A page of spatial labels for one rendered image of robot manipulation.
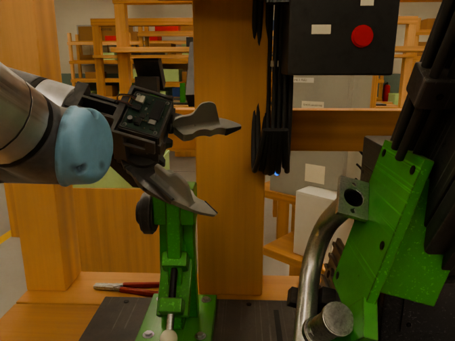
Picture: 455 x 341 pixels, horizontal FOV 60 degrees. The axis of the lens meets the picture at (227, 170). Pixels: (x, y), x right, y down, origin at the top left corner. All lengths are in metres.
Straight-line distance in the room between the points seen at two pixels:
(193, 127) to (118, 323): 0.43
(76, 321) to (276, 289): 0.42
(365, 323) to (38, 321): 0.64
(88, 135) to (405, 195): 0.32
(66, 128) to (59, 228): 0.57
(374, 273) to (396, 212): 0.07
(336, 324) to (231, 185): 0.40
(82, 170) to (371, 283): 0.32
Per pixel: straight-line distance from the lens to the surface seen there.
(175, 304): 0.68
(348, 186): 0.53
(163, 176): 0.48
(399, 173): 0.48
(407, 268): 0.49
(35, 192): 0.91
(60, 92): 0.51
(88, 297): 0.95
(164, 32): 7.48
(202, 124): 0.53
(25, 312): 0.95
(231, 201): 0.81
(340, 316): 0.49
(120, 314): 0.84
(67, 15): 11.47
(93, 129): 0.39
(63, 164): 0.38
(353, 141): 0.90
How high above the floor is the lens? 1.36
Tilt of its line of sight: 14 degrees down
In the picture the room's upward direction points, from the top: straight up
